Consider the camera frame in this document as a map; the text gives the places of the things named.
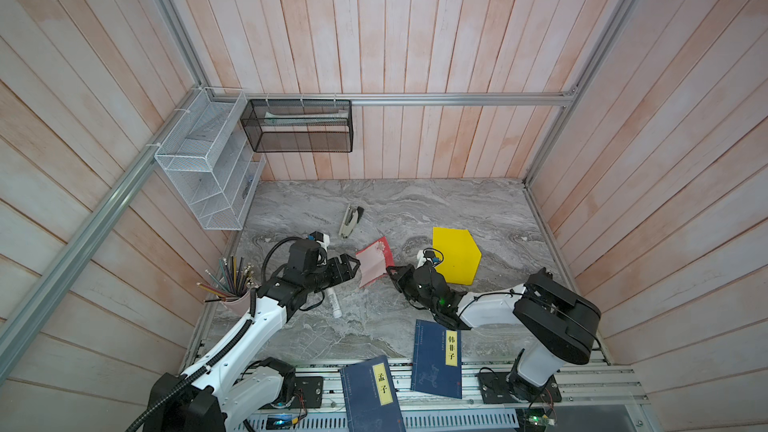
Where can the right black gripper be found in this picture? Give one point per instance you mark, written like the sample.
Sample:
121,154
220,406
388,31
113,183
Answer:
399,283

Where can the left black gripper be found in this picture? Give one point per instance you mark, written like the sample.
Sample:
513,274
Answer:
338,277

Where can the red white letter card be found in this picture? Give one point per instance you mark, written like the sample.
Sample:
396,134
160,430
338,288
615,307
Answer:
374,261

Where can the yellow envelope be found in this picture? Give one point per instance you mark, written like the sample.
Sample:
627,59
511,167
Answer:
461,255

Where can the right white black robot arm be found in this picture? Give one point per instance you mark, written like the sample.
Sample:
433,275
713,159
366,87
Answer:
563,323

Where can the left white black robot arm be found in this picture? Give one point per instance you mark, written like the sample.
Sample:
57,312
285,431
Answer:
212,394

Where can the blue book on table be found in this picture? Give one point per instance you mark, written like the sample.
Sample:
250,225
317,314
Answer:
437,361

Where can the pen holder with pencils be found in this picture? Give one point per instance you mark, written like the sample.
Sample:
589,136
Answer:
232,286

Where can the black mesh basket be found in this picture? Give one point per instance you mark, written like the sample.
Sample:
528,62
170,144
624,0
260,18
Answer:
299,125

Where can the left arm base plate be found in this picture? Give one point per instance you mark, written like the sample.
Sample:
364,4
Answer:
304,392

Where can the blue book on rail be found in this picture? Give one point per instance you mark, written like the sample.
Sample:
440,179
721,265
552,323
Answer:
370,397

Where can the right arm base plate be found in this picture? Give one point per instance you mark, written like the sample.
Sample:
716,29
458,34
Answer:
506,388

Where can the white wire mesh shelf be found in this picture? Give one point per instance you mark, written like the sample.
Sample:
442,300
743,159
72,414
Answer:
208,158

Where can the aluminium frame rail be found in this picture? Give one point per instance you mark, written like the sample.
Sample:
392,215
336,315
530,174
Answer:
551,99

